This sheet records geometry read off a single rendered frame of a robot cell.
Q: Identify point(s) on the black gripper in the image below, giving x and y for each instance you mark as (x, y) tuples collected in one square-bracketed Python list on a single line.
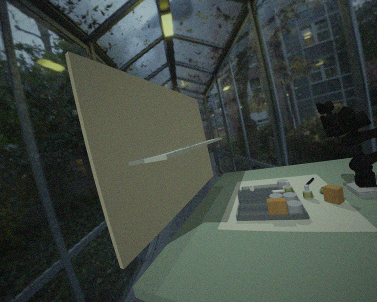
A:
[(330, 124)]

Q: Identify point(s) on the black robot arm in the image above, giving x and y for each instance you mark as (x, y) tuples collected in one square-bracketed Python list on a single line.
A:
[(361, 164)]

